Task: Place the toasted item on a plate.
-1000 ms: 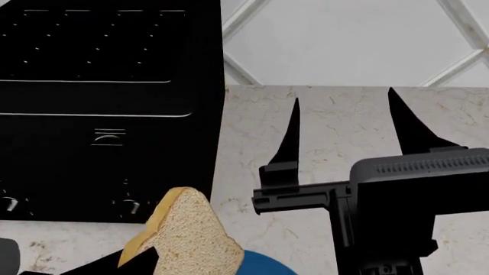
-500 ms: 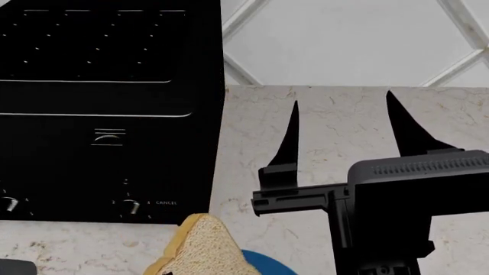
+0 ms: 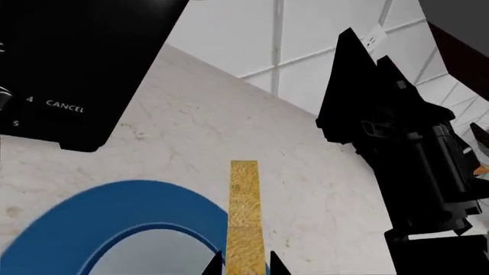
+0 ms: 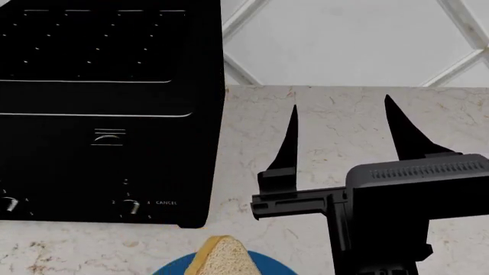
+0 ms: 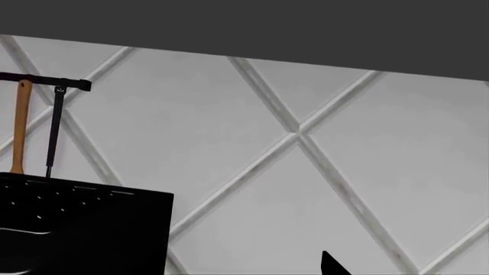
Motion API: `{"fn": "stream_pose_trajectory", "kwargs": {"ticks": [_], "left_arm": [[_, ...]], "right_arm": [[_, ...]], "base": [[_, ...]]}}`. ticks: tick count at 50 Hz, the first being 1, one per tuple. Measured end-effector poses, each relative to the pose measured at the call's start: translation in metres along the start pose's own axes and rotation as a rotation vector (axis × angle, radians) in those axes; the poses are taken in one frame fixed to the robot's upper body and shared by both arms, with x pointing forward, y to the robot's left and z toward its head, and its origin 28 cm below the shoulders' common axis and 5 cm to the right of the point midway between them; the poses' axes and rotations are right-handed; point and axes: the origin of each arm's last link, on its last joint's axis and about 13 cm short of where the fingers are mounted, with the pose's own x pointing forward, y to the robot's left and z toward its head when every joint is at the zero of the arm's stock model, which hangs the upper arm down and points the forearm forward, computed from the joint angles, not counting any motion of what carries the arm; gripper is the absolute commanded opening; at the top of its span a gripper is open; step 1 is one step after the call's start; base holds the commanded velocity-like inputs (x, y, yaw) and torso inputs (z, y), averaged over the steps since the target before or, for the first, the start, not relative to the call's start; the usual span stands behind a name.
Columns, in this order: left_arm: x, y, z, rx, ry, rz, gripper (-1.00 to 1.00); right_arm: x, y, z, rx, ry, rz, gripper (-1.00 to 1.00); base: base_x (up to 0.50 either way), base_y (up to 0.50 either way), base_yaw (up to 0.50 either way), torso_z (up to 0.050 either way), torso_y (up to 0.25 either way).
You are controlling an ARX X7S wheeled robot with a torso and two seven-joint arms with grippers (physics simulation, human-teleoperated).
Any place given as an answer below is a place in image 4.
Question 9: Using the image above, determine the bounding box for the black four-slot toaster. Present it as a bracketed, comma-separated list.
[0, 0, 225, 229]

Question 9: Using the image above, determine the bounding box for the round blue plate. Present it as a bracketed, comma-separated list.
[151, 250, 300, 275]

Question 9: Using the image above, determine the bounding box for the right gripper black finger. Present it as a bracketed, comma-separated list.
[383, 94, 464, 162]
[257, 104, 300, 199]

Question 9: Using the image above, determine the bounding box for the toaster dial beside cancel label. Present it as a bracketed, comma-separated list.
[121, 199, 141, 215]

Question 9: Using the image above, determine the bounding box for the grey gripper camera box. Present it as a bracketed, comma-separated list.
[345, 153, 489, 222]

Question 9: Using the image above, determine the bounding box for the silver-tipped toaster dial, no label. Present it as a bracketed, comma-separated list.
[0, 196, 21, 213]

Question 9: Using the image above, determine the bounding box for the triangular sandwich bread slice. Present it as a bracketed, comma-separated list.
[184, 235, 265, 275]

